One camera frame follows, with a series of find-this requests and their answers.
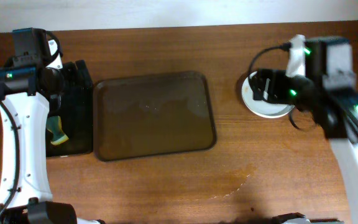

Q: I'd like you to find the small black tray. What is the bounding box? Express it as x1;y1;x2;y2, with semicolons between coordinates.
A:
45;73;94;158

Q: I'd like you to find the dark object at bottom edge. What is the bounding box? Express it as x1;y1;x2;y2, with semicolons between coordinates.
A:
272;213;344;224

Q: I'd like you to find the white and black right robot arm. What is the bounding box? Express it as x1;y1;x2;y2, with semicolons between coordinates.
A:
248;69;358;223

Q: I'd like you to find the large brown tray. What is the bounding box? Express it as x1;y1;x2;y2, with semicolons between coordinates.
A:
93;71;217;162

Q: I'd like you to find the yellow green sponge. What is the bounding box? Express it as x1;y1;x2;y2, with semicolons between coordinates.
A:
46;116;69;146

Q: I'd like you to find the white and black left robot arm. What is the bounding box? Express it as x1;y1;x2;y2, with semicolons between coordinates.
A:
0;60;92;223

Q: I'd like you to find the light green top plate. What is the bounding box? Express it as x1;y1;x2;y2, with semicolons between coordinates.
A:
241;71;295;119

